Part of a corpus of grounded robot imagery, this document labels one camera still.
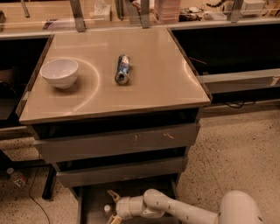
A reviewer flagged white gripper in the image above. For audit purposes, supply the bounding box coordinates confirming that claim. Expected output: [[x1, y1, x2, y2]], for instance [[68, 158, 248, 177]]
[[107, 190, 165, 224]]

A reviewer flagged clear plastic water bottle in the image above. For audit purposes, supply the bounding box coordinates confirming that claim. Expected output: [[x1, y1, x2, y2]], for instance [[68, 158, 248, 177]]
[[103, 204, 116, 222]]

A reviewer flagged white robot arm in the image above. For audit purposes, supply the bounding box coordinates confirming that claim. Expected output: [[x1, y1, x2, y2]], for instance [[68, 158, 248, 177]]
[[107, 189, 264, 224]]

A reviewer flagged grey open bottom drawer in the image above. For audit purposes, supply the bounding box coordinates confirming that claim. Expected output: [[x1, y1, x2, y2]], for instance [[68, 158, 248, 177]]
[[77, 175, 179, 224]]

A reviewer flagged grey middle drawer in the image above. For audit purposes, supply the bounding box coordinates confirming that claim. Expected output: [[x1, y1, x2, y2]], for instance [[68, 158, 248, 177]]
[[57, 156, 187, 188]]

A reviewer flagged grey drawer cabinet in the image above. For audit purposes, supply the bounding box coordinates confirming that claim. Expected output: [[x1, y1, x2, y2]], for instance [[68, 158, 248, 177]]
[[15, 26, 213, 224]]

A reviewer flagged small bottle on floor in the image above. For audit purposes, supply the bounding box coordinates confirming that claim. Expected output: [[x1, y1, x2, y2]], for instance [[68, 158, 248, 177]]
[[7, 168, 27, 187]]

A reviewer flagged grey top drawer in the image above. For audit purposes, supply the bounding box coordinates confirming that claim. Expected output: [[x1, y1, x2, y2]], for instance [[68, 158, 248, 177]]
[[34, 122, 200, 163]]

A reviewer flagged black table leg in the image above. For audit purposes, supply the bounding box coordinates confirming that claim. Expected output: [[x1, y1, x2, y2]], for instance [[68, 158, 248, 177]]
[[42, 166, 56, 200]]

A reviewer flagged blue crushed soda can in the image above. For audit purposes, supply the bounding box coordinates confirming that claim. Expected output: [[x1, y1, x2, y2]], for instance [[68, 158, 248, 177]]
[[115, 54, 130, 85]]

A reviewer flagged white ceramic bowl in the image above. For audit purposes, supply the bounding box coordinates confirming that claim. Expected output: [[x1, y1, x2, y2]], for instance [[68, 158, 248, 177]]
[[39, 59, 79, 88]]

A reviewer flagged white box on shelf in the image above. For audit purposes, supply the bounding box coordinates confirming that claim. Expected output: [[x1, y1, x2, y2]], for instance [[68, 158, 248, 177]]
[[93, 0, 111, 22]]

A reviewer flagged pink plastic container stack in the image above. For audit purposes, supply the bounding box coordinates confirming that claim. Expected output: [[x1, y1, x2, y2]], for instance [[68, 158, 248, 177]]
[[154, 0, 181, 24]]

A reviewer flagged black cable on floor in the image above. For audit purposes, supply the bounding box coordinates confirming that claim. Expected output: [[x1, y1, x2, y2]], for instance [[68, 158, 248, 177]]
[[28, 167, 52, 224]]

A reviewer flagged grey metal side rail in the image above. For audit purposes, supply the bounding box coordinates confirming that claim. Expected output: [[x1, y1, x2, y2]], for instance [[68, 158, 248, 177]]
[[197, 68, 280, 94]]

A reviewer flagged grey metal upright post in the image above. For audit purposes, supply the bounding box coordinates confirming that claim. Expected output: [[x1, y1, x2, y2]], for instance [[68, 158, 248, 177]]
[[69, 0, 86, 32], [141, 0, 150, 29]]

